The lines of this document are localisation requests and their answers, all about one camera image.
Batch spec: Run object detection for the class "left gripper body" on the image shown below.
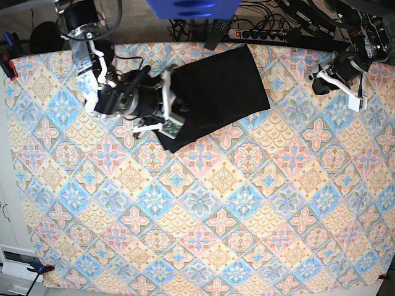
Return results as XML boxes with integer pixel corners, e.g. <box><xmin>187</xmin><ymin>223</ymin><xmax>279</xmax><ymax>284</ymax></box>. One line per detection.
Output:
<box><xmin>319</xmin><ymin>51</ymin><xmax>370</xmax><ymax>88</ymax></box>

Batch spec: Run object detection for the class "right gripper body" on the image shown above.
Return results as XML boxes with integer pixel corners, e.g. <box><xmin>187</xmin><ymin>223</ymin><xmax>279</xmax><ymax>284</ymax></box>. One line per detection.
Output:
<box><xmin>123</xmin><ymin>84</ymin><xmax>164</xmax><ymax>119</ymax></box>

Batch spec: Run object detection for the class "black T-shirt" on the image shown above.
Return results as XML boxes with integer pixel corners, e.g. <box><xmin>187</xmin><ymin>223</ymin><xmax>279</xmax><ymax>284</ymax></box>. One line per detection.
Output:
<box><xmin>156</xmin><ymin>45</ymin><xmax>270</xmax><ymax>153</ymax></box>

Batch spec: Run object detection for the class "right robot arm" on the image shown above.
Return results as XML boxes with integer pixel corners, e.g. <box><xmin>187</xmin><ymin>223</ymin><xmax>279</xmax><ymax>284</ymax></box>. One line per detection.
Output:
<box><xmin>54</xmin><ymin>1</ymin><xmax>185</xmax><ymax>139</ymax></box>

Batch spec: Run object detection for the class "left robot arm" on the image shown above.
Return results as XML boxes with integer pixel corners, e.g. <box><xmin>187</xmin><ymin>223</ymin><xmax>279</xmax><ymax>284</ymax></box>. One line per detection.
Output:
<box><xmin>308</xmin><ymin>1</ymin><xmax>394</xmax><ymax>112</ymax></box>

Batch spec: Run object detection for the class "white power strip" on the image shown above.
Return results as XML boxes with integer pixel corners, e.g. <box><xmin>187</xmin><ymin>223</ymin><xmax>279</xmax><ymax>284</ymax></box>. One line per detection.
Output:
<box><xmin>228</xmin><ymin>29</ymin><xmax>288</xmax><ymax>42</ymax></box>

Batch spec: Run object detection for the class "patterned colourful tablecloth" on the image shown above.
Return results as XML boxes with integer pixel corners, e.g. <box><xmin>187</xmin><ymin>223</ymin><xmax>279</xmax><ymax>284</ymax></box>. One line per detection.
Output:
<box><xmin>4</xmin><ymin>45</ymin><xmax>394</xmax><ymax>295</ymax></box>

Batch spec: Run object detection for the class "blue clamp top left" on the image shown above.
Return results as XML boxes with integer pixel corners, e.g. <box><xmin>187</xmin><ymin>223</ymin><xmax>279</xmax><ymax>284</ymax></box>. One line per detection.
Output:
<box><xmin>3</xmin><ymin>32</ymin><xmax>25</xmax><ymax>59</ymax></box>

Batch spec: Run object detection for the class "orange black clamp left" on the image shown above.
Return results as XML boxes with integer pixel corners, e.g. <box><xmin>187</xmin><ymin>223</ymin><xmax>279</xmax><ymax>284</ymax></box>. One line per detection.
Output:
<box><xmin>1</xmin><ymin>54</ymin><xmax>18</xmax><ymax>81</ymax></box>

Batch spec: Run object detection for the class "blue orange clamp bottom left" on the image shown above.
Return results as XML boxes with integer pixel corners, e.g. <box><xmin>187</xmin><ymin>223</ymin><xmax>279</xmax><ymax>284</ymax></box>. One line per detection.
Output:
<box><xmin>27</xmin><ymin>263</ymin><xmax>55</xmax><ymax>275</ymax></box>

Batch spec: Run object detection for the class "white cabinet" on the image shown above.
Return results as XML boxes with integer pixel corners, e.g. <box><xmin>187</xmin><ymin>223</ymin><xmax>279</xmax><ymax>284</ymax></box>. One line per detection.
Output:
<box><xmin>0</xmin><ymin>73</ymin><xmax>47</xmax><ymax>296</ymax></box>

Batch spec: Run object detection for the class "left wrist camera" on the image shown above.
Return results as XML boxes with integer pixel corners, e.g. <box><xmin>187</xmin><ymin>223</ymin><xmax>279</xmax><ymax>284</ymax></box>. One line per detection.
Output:
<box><xmin>347</xmin><ymin>96</ymin><xmax>367</xmax><ymax>112</ymax></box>

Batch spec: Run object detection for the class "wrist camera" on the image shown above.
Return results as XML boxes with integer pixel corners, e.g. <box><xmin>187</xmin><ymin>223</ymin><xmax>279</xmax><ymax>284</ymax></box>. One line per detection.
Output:
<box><xmin>347</xmin><ymin>96</ymin><xmax>367</xmax><ymax>112</ymax></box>
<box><xmin>159</xmin><ymin>116</ymin><xmax>185</xmax><ymax>139</ymax></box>

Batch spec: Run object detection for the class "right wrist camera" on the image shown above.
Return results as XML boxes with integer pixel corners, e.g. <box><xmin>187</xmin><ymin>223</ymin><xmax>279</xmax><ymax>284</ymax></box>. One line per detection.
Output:
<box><xmin>159</xmin><ymin>116</ymin><xmax>185</xmax><ymax>139</ymax></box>

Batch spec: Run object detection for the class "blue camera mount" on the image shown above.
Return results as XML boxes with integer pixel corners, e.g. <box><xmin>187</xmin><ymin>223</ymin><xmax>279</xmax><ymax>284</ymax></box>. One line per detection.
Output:
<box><xmin>147</xmin><ymin>0</ymin><xmax>241</xmax><ymax>20</ymax></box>

